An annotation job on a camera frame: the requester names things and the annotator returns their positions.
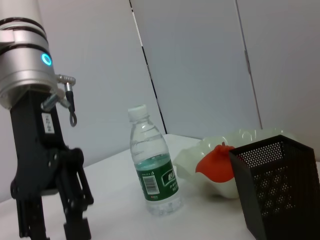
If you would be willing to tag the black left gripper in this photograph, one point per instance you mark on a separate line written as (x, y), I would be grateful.
(35, 150)

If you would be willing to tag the black mesh pen holder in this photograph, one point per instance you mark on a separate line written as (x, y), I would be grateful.
(275, 187)

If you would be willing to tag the pale green glass fruit plate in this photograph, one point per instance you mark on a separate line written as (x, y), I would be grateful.
(220, 190)

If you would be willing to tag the clear green-label water bottle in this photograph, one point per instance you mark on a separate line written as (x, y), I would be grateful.
(155, 162)

